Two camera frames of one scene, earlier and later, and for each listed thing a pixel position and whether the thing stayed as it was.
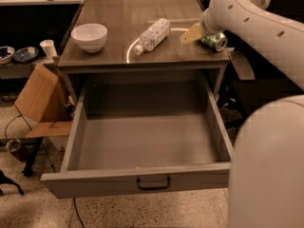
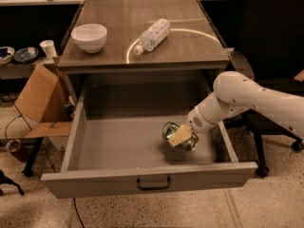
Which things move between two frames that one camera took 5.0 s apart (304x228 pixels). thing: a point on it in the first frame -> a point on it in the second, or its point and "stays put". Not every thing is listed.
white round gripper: [206, 27] -> [197, 121]
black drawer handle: [154, 187] stays put
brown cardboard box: [44, 103] stays put
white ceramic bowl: [91, 36] stays put
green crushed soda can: [218, 41] -> [169, 128]
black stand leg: [28, 167] stays put
